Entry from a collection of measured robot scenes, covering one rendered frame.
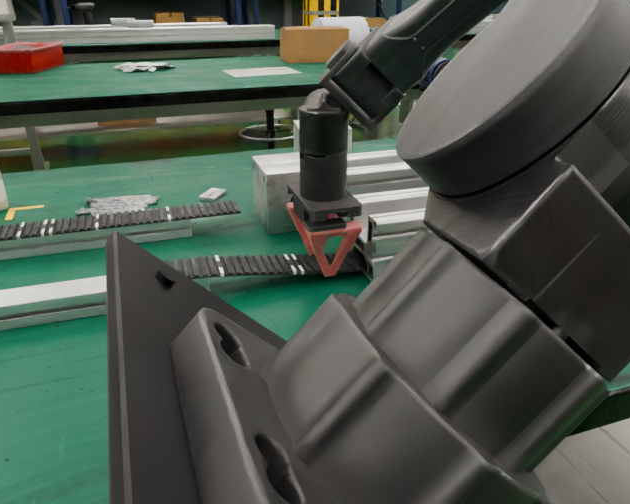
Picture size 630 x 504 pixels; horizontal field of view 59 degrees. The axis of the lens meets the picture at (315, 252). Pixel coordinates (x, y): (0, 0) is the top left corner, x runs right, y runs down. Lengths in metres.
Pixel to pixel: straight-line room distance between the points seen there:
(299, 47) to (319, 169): 2.17
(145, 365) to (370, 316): 0.06
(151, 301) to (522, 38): 0.14
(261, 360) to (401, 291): 0.05
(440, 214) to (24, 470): 0.41
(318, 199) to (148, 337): 0.49
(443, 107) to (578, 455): 1.22
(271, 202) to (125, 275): 0.62
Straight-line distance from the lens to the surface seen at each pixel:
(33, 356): 0.64
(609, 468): 1.37
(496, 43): 0.20
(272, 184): 0.81
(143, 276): 0.22
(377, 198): 0.74
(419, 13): 0.57
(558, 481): 1.30
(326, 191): 0.65
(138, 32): 4.00
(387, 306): 0.15
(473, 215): 0.16
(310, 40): 2.80
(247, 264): 0.69
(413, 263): 0.16
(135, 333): 0.17
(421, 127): 0.19
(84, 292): 0.67
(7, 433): 0.55
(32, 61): 2.70
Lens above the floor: 1.12
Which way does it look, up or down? 26 degrees down
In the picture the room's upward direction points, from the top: straight up
